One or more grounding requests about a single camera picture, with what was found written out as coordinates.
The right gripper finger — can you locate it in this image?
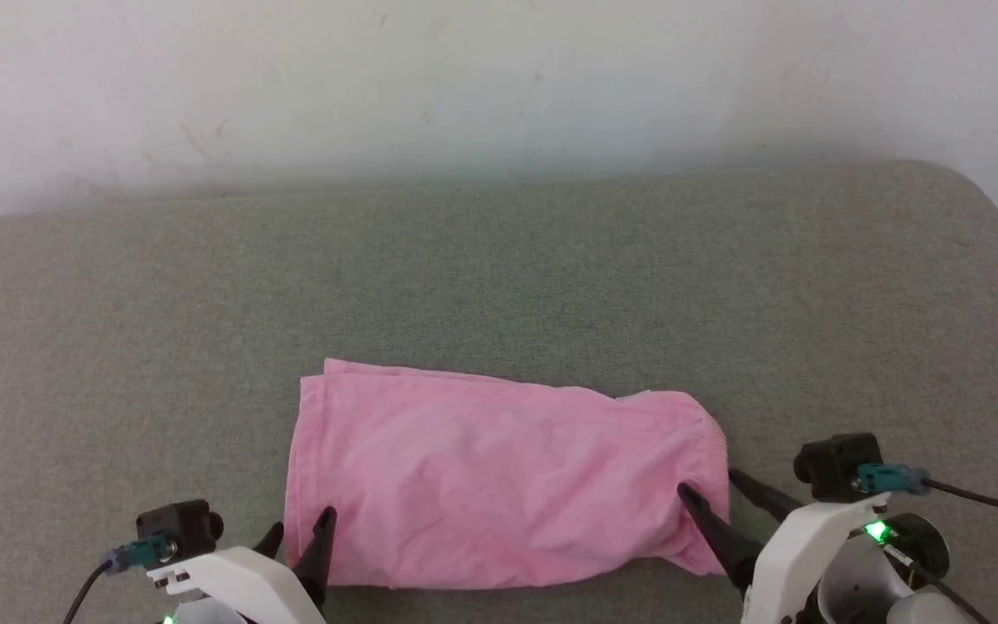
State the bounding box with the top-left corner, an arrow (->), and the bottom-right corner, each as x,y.
677,482 -> 765,600
728,467 -> 808,523

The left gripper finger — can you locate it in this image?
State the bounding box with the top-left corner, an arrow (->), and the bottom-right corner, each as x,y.
252,521 -> 286,561
292,506 -> 339,608

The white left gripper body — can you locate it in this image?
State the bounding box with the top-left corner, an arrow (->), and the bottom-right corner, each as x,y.
152,545 -> 327,624

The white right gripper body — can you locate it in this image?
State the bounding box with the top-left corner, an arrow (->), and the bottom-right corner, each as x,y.
741,493 -> 891,624

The pink cloth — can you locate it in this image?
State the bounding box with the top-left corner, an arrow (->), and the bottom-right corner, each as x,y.
283,357 -> 731,591

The grey-green fabric sofa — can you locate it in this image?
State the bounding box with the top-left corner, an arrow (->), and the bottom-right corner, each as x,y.
0,160 -> 998,624

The left teal-plug black cable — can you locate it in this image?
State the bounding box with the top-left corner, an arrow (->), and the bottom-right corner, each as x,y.
61,535 -> 176,624

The teal-plug black cable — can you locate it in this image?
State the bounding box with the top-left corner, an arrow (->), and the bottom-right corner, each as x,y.
61,535 -> 176,624
855,463 -> 998,521

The right teal-plug black cable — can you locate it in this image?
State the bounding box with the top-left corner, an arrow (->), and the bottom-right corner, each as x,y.
855,463 -> 998,521

